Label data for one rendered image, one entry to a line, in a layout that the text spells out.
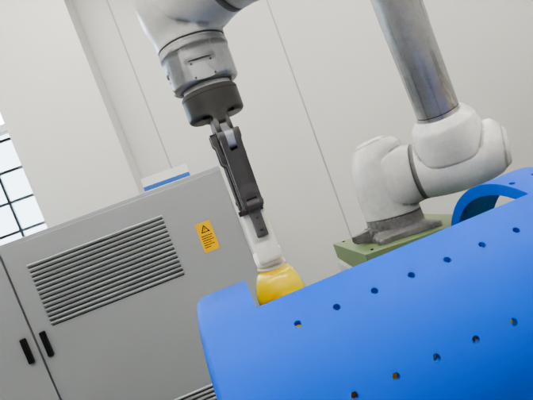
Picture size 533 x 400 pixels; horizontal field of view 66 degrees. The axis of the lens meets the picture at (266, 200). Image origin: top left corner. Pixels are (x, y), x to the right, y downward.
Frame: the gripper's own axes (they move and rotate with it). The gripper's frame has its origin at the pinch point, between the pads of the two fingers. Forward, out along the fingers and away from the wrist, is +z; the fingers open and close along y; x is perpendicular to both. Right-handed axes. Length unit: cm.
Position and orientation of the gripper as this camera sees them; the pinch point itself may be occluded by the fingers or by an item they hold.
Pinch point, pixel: (260, 235)
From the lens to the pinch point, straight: 55.6
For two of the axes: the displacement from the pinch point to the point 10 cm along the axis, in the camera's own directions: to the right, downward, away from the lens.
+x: 9.3, -3.4, 1.4
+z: 3.4, 9.4, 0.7
